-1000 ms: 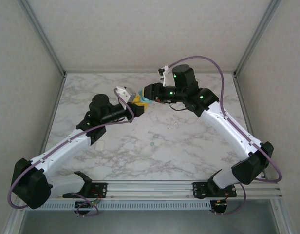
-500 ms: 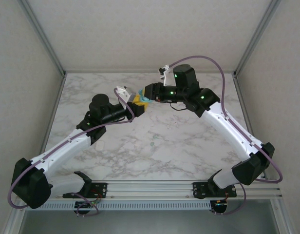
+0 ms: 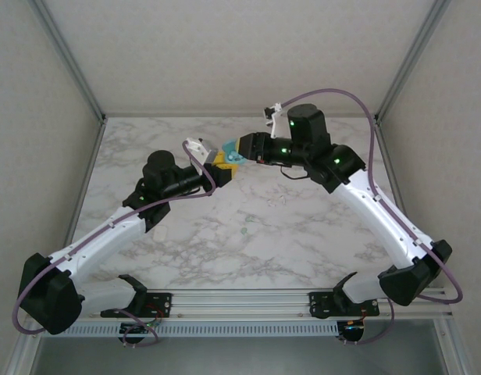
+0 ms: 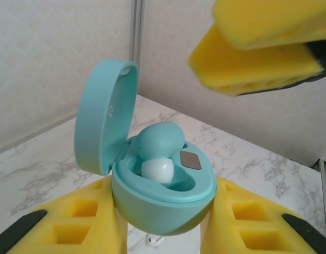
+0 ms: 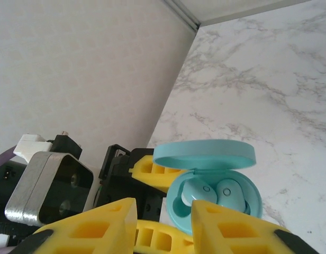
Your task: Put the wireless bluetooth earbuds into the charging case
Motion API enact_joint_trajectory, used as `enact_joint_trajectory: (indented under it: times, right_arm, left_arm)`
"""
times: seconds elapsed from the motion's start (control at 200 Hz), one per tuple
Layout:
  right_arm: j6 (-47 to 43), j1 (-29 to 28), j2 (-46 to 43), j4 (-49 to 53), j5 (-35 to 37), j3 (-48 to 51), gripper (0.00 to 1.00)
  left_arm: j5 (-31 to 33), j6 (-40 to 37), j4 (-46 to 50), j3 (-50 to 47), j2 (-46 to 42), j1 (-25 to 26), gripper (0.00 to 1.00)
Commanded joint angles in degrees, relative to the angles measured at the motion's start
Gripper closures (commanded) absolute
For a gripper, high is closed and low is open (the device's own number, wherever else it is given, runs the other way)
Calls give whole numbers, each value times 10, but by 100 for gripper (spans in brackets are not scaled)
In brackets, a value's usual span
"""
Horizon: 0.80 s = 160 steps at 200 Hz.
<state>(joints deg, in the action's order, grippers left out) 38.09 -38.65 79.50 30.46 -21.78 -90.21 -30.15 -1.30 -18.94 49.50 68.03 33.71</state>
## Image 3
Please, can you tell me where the aluminium mounting rail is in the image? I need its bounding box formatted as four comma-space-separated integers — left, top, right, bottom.
170, 291, 312, 320

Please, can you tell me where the aluminium table edge rail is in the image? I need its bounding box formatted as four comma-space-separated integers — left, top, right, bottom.
66, 119, 108, 243
374, 119, 413, 235

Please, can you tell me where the blue round charging case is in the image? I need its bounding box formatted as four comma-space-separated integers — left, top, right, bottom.
220, 138, 250, 166

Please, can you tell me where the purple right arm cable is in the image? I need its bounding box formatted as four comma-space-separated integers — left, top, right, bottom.
281, 88, 463, 347

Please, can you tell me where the small controller board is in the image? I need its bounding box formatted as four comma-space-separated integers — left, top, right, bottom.
120, 319, 160, 334
339, 318, 367, 334

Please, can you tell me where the thin black right gripper cable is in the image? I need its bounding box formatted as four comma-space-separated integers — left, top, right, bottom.
279, 163, 314, 181

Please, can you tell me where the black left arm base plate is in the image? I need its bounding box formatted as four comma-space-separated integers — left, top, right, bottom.
99, 291, 173, 318

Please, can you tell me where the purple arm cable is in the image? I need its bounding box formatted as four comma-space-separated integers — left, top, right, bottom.
281, 88, 463, 347
12, 141, 218, 348

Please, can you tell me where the grey slotted cable duct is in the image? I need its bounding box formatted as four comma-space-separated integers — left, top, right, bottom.
60, 322, 340, 338

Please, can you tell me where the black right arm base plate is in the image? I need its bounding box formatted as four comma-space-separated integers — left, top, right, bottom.
308, 291, 382, 318

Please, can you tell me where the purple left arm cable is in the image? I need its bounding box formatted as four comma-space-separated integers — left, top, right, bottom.
12, 141, 218, 348

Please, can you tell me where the aluminium frame post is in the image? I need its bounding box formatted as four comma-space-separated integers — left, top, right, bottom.
29, 0, 108, 123
374, 0, 464, 123

